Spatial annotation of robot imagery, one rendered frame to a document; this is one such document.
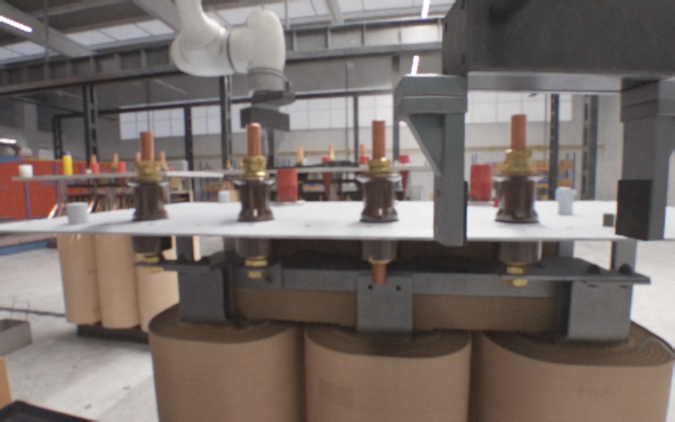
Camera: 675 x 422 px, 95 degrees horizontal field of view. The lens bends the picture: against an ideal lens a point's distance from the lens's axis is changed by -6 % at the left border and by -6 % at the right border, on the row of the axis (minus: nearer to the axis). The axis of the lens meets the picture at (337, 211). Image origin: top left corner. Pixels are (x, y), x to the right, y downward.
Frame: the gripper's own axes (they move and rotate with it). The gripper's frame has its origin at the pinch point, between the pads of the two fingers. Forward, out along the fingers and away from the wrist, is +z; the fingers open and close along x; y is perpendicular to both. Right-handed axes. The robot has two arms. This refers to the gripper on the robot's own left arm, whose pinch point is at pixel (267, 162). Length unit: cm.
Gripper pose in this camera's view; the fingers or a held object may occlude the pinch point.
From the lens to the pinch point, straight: 89.0
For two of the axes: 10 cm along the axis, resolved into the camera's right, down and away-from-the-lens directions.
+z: 0.2, 10.0, 0.9
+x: -6.2, 0.8, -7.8
